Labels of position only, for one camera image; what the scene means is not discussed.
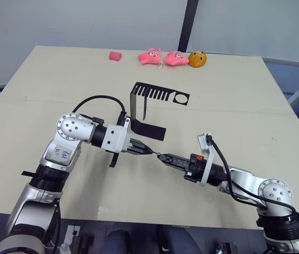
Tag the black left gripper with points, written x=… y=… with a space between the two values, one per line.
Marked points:
x=129 y=145

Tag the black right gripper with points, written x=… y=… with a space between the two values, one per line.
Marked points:
x=194 y=169

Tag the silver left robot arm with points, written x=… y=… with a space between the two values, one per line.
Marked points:
x=70 y=129

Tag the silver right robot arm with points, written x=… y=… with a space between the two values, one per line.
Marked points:
x=273 y=190

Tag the black metal watch stand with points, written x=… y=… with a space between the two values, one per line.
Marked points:
x=149 y=130

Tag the pink star plush toy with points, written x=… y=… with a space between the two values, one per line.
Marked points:
x=176 y=58
x=150 y=56

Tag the dark rounded shape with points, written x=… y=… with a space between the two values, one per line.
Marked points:
x=125 y=242

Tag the pink foam block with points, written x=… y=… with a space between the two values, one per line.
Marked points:
x=115 y=56

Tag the orange round plush toy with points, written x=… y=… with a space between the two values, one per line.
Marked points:
x=197 y=59

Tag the dark vertical pole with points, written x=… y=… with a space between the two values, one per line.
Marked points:
x=189 y=23

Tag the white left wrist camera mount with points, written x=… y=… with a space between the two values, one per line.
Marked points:
x=116 y=139

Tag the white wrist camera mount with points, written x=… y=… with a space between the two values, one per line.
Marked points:
x=207 y=150
x=116 y=139

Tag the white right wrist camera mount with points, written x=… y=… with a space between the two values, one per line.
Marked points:
x=207 y=150

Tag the white slotted bracket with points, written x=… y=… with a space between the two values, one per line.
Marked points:
x=71 y=239

